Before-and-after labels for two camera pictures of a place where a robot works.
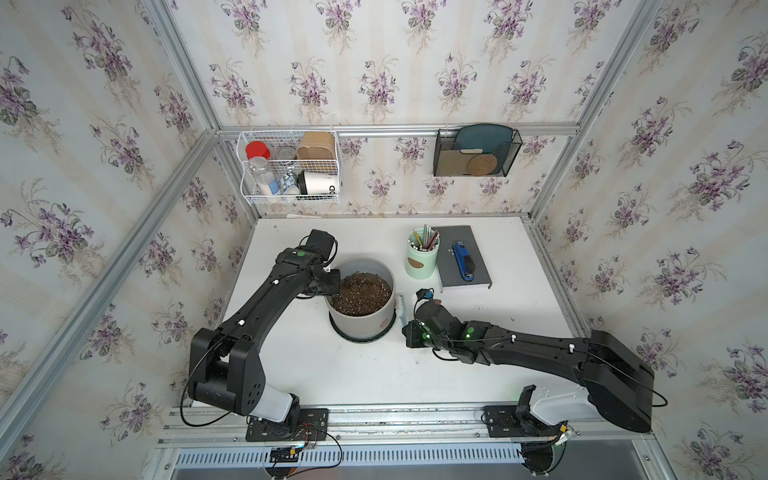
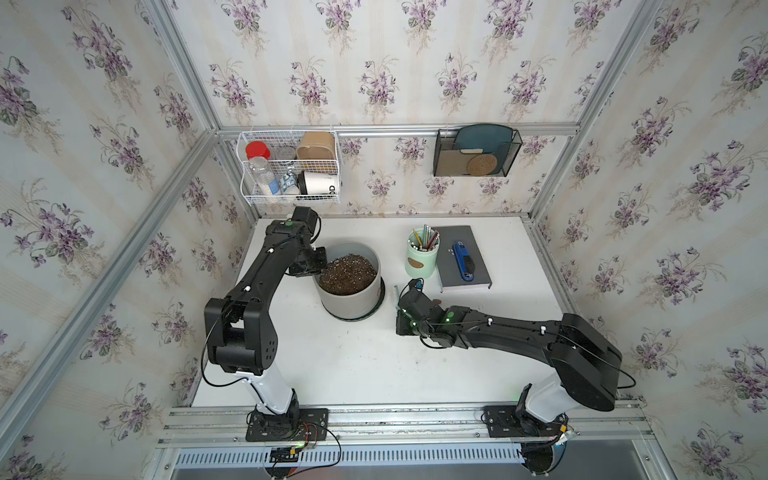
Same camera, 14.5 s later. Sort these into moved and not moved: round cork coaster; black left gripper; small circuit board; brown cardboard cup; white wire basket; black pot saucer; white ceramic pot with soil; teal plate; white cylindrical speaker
Moved: black pot saucer; black left gripper; white ceramic pot with soil
Not moved: white wire basket; round cork coaster; brown cardboard cup; small circuit board; white cylindrical speaker; teal plate
